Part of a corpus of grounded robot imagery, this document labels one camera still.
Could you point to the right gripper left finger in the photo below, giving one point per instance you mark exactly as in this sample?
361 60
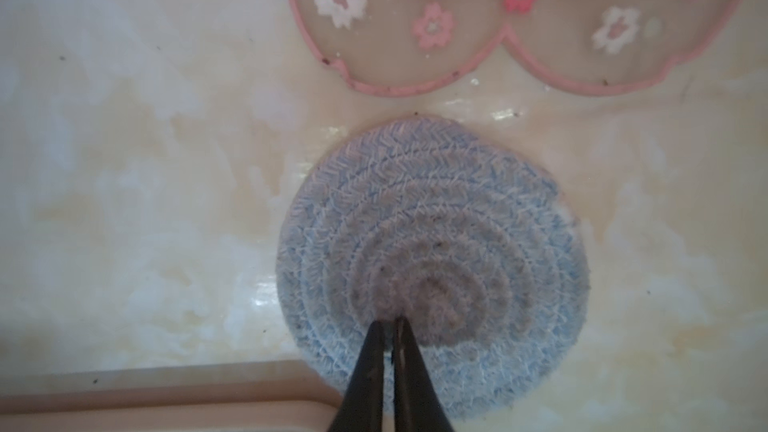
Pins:
362 406

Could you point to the beige rectangular tray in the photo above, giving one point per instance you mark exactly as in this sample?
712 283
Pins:
284 395

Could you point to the pink flower coaster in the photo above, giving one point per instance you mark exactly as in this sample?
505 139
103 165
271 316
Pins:
398 48

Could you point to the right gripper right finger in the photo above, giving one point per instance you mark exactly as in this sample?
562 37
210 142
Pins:
416 404

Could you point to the grey woven round coaster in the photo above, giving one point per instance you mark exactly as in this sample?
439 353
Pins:
472 243

